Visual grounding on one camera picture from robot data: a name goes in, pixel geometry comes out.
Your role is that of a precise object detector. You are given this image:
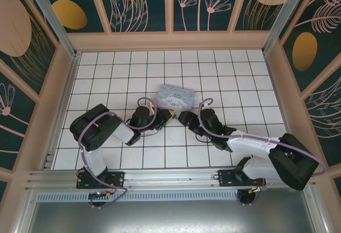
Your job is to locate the grey aluminium side rail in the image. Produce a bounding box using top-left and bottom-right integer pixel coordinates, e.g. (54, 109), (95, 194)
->
(42, 53), (82, 170)

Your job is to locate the aluminium frame post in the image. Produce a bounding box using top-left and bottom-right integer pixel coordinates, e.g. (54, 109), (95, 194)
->
(262, 0), (311, 55)
(21, 0), (82, 59)

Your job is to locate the aluminium mounting rail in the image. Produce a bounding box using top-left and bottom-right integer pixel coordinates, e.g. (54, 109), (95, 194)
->
(25, 165), (316, 191)

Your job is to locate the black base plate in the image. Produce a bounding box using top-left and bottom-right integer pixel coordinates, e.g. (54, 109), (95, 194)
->
(76, 171), (126, 190)
(217, 169), (267, 188)

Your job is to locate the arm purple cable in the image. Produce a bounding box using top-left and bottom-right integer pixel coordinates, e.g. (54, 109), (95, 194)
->
(198, 98), (328, 207)
(79, 97), (158, 209)

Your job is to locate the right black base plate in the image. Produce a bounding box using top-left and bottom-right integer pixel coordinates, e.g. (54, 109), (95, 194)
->
(217, 169), (267, 188)

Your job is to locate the slotted grey cable tray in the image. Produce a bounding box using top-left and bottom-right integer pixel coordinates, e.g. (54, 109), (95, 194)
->
(36, 191), (307, 202)

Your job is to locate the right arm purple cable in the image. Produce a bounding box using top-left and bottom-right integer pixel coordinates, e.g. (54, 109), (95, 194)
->
(198, 98), (328, 207)

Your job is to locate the blue cartoon tin box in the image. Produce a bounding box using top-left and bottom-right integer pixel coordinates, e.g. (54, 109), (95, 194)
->
(155, 84), (195, 111)

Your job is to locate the grey sheet metal panel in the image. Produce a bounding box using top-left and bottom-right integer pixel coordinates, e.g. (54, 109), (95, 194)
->
(15, 198), (328, 233)

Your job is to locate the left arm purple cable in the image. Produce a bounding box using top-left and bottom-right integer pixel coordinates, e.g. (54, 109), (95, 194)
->
(79, 97), (158, 209)

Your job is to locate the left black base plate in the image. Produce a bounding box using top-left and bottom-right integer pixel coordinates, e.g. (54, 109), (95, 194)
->
(76, 171), (126, 190)

